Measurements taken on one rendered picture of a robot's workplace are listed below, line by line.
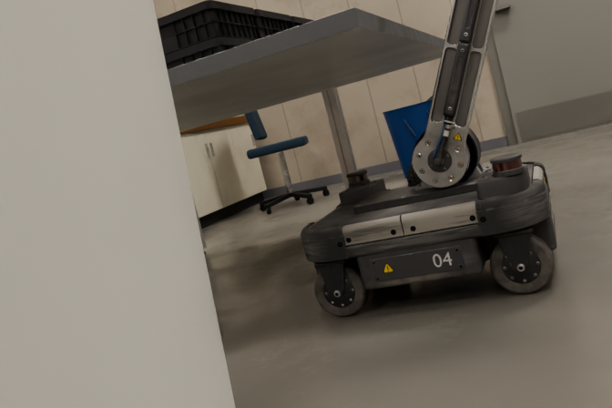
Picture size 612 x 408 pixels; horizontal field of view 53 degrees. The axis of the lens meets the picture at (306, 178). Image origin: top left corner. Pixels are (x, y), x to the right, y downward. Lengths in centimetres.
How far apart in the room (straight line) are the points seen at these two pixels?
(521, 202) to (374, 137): 383
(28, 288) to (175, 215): 11
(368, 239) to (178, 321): 117
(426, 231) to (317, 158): 396
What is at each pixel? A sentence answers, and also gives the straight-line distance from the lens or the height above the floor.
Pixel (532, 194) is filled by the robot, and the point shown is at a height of 23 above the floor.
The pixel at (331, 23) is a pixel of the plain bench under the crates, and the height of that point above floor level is 68.
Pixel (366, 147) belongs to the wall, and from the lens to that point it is 522.
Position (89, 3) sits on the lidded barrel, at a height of 56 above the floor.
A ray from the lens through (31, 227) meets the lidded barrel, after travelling 26.
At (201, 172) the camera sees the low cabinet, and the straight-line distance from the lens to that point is 458.
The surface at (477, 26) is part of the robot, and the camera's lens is 154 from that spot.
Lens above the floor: 48
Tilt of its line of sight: 4 degrees down
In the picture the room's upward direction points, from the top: 14 degrees counter-clockwise
